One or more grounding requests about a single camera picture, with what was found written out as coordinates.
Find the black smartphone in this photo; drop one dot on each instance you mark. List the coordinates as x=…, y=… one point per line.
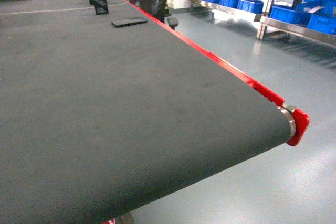
x=128, y=22

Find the red conveyor side rail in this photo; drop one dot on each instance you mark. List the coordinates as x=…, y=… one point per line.
x=298, y=117

